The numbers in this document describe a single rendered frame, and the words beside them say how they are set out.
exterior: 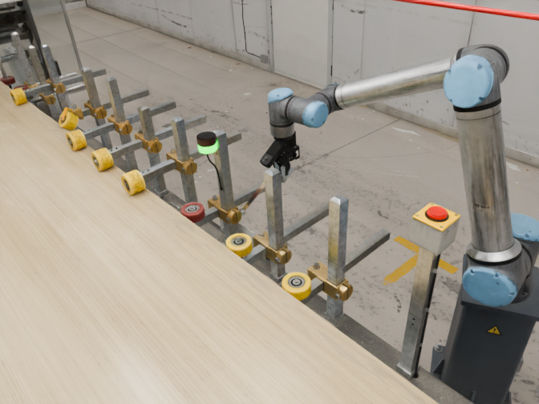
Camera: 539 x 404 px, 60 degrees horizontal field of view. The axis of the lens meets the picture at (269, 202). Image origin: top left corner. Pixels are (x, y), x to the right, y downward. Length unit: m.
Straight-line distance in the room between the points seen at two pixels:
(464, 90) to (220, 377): 0.91
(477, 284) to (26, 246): 1.39
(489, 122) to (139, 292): 1.03
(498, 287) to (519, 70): 2.44
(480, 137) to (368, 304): 1.37
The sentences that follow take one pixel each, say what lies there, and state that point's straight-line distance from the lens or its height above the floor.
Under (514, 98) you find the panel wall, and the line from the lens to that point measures 3.81.
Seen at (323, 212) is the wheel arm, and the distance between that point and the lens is 1.66.
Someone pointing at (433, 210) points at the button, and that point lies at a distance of 1.01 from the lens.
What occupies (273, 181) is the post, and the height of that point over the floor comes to 1.10.
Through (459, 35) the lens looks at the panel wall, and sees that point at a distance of 3.91.
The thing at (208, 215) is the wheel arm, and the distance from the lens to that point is 1.64.
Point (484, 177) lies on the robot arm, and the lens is 1.37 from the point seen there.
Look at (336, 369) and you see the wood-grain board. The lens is 1.11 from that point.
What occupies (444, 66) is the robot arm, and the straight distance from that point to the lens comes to 1.47.
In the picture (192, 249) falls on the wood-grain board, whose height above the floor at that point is 0.90.
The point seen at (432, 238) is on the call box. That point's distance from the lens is 1.01.
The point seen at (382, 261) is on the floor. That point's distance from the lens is 2.73.
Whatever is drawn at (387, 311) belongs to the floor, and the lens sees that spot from 2.47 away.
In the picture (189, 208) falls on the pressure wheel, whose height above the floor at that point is 0.90.
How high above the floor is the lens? 1.80
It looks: 35 degrees down
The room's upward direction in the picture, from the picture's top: 4 degrees counter-clockwise
